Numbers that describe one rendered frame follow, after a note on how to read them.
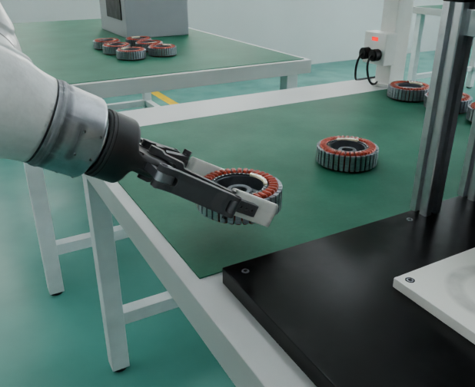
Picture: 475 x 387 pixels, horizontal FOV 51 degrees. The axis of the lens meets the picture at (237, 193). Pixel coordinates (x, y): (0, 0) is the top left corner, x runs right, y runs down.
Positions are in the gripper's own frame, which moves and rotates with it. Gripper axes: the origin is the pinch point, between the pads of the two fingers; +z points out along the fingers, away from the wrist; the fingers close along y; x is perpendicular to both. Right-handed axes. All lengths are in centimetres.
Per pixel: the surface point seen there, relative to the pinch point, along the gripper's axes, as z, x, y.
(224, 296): -2.9, -9.8, 10.3
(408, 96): 66, 33, -41
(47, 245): 18, -59, -109
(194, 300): -5.3, -11.7, 8.8
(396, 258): 13.5, 2.3, 16.3
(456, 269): 15.0, 4.6, 22.6
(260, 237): 6.0, -4.4, 1.3
